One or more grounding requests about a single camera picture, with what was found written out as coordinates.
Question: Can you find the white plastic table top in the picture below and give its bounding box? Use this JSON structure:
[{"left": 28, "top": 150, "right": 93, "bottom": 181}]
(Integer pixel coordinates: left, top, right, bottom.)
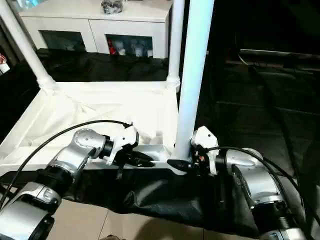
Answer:
[{"left": 0, "top": 80, "right": 189, "bottom": 177}]

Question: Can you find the white plastic table leg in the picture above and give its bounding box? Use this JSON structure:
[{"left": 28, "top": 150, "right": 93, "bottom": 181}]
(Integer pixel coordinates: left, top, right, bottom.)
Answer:
[
  {"left": 165, "top": 0, "right": 186, "bottom": 93},
  {"left": 172, "top": 0, "right": 216, "bottom": 164},
  {"left": 0, "top": 0, "right": 58, "bottom": 92}
]

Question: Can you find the black plastic table mat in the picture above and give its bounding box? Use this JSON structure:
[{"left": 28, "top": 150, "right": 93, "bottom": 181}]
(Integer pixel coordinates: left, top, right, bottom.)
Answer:
[{"left": 0, "top": 47, "right": 320, "bottom": 238}]

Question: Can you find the black flat bar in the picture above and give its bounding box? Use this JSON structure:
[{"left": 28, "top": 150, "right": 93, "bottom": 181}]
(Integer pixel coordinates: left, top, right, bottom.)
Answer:
[{"left": 238, "top": 48, "right": 320, "bottom": 62}]

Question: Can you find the white glass-door cabinet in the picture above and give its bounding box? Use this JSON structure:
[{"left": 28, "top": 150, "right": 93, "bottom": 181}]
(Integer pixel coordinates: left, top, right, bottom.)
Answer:
[{"left": 20, "top": 0, "right": 174, "bottom": 59}]

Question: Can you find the grey crumpled clump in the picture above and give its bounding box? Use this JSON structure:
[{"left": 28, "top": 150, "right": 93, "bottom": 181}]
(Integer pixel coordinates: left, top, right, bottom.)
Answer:
[{"left": 100, "top": 0, "right": 126, "bottom": 15}]

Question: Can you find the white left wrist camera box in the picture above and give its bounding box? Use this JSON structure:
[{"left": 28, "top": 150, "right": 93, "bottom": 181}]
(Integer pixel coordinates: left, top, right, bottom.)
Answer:
[{"left": 104, "top": 123, "right": 140, "bottom": 167}]

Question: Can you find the red wire bundle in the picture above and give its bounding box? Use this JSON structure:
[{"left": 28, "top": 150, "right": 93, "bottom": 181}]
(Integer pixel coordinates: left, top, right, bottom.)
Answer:
[{"left": 0, "top": 51, "right": 9, "bottom": 74}]

